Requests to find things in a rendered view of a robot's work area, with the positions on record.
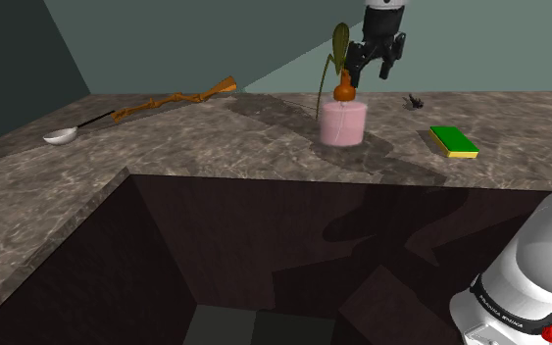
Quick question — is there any pink vase with bulb plant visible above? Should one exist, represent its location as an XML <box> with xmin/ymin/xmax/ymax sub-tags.
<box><xmin>315</xmin><ymin>22</ymin><xmax>370</xmax><ymax>148</ymax></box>

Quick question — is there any white ladle with wooden handle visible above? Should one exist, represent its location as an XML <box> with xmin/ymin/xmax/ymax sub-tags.
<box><xmin>41</xmin><ymin>74</ymin><xmax>238</xmax><ymax>146</ymax></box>

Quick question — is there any green and yellow sponge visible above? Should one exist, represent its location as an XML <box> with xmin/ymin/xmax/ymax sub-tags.
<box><xmin>427</xmin><ymin>124</ymin><xmax>480</xmax><ymax>160</ymax></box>

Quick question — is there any small black figure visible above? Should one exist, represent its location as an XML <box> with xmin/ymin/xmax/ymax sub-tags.
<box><xmin>402</xmin><ymin>93</ymin><xmax>425</xmax><ymax>112</ymax></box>

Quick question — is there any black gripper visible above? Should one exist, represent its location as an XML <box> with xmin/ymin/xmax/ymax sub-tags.
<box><xmin>343</xmin><ymin>4</ymin><xmax>408</xmax><ymax>90</ymax></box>

